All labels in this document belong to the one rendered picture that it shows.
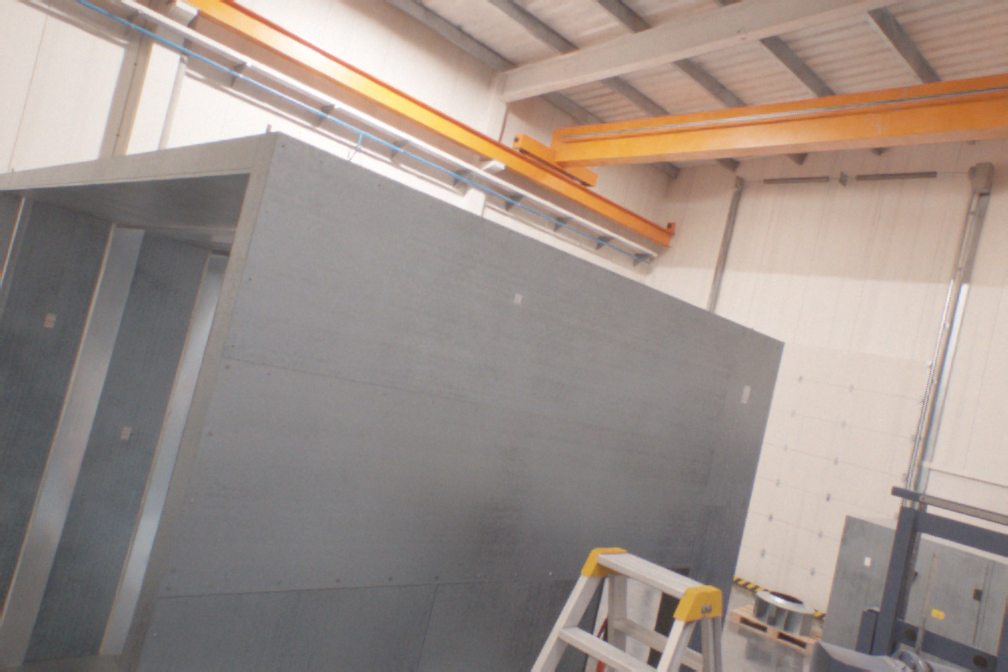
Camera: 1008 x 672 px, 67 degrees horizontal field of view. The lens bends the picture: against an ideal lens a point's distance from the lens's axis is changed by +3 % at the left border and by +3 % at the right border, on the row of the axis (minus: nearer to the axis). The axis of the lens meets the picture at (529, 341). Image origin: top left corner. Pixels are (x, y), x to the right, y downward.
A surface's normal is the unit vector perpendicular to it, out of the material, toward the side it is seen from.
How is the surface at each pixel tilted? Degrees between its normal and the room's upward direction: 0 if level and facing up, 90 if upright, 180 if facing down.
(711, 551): 90
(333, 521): 90
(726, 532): 90
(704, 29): 90
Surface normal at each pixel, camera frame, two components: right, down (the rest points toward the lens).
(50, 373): 0.68, 0.13
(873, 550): -0.70, -0.19
